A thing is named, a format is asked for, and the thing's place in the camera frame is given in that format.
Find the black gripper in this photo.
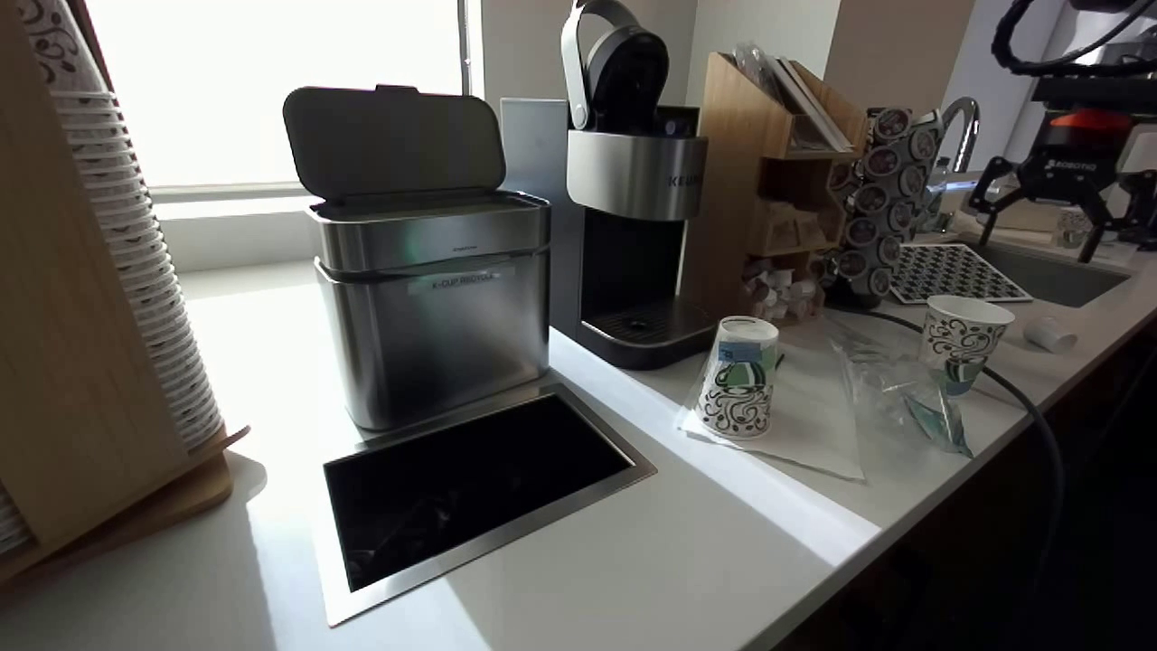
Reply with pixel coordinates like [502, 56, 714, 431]
[965, 108, 1145, 243]

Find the patterned paper cup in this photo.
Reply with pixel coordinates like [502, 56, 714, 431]
[696, 316, 784, 438]
[922, 292, 1017, 395]

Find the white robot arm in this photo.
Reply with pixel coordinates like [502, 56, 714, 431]
[965, 0, 1157, 264]

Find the stack of paper cups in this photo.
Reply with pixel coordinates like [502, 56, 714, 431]
[18, 0, 232, 457]

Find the coffee pod carousel rack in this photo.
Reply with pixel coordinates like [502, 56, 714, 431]
[831, 108, 943, 307]

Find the clear plastic zip bag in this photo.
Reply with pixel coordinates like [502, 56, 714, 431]
[831, 310, 971, 461]

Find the wooden condiment organizer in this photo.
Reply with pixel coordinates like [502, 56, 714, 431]
[681, 47, 867, 322]

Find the black silver coffee machine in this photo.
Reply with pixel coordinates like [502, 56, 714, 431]
[561, 0, 713, 370]

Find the stainless steel trash bin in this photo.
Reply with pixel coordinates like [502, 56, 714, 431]
[280, 87, 548, 433]

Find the countertop trash chute opening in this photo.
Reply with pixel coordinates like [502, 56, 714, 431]
[314, 383, 652, 626]

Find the wooden cup dispenser box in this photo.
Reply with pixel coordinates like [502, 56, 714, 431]
[0, 0, 235, 590]

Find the black power cable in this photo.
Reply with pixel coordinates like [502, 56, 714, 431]
[867, 307, 1071, 573]

